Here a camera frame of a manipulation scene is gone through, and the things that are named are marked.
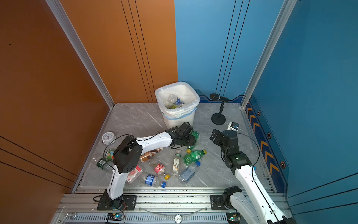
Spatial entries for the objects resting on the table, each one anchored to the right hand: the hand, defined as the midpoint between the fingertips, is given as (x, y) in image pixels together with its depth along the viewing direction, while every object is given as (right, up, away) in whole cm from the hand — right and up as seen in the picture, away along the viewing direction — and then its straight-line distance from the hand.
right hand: (218, 133), depth 79 cm
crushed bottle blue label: (-37, -26, -3) cm, 46 cm away
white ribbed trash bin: (-29, +5, +11) cm, 31 cm away
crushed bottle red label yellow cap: (-34, -21, 0) cm, 40 cm away
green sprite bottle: (-13, -15, +6) cm, 21 cm away
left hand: (-13, -7, +13) cm, 20 cm away
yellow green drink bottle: (-27, +17, +23) cm, 39 cm away
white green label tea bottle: (-24, -16, +8) cm, 30 cm away
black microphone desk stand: (+8, +8, +29) cm, 32 cm away
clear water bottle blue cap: (-17, -23, 0) cm, 29 cm away
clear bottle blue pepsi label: (-27, +22, +15) cm, 38 cm away
